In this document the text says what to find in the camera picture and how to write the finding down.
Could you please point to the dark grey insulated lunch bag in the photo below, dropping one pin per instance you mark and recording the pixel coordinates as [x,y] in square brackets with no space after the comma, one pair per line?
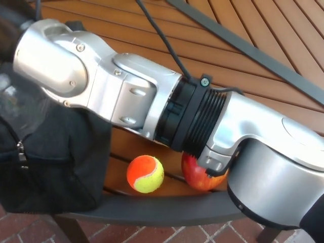
[63,152]

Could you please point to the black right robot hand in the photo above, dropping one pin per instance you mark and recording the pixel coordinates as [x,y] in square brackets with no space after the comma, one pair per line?
[11,22]

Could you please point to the orange and yellow tennis ball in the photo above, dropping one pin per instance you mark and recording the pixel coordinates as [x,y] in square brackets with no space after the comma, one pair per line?
[144,174]

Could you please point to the red apple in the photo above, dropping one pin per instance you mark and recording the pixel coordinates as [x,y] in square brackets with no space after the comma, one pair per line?
[197,177]

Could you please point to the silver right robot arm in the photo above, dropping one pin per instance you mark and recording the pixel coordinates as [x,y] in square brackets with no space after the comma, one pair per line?
[126,88]

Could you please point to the clear plastic water bottle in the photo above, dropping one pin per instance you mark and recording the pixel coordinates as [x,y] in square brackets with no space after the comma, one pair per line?
[15,101]

